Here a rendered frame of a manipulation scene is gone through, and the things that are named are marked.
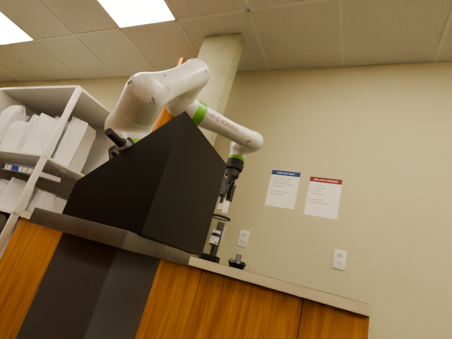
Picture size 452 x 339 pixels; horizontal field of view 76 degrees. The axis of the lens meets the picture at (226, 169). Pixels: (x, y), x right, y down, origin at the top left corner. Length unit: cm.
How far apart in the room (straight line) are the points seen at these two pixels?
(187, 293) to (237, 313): 24
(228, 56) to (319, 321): 184
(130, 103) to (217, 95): 128
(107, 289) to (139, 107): 50
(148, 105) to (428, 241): 168
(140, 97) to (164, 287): 91
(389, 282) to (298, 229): 58
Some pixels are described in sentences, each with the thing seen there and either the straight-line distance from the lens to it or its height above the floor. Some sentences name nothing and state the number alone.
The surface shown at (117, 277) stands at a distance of 80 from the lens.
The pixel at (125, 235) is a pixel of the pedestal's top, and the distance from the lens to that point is 69.
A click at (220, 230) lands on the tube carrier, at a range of 146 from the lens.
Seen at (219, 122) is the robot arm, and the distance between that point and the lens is 140.
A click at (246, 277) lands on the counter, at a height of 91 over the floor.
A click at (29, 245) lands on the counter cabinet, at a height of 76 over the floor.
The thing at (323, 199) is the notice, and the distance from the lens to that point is 206.
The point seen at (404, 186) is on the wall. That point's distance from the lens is 211.
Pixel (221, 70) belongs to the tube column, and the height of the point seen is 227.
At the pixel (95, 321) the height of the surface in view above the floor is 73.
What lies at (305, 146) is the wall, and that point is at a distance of 223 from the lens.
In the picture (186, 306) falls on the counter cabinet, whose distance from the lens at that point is 142.
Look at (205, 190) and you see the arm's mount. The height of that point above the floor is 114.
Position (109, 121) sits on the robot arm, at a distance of 102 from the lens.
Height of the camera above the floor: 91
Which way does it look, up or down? 19 degrees up
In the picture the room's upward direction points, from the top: 16 degrees clockwise
